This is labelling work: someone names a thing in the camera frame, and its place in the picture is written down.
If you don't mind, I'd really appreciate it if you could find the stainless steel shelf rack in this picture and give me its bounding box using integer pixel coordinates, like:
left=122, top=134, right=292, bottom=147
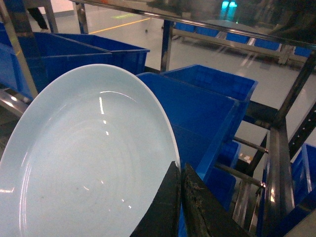
left=0, top=0, right=316, bottom=237

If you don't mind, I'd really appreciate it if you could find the blue crate beside plate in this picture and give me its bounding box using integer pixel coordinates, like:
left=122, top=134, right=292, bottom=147
left=139, top=73, right=238, bottom=226

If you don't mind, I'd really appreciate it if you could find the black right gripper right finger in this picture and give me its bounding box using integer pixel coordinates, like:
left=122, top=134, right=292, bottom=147
left=181, top=163, right=249, bottom=237

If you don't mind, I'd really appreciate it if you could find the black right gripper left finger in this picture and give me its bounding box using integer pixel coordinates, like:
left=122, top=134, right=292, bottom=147
left=131, top=161, right=181, bottom=237

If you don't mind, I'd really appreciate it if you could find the blue crate left shelf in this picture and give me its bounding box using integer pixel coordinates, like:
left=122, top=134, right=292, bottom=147
left=18, top=33, right=112, bottom=92

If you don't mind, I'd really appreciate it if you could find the light blue round plate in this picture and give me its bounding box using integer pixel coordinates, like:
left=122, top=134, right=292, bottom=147
left=0, top=64, right=180, bottom=237

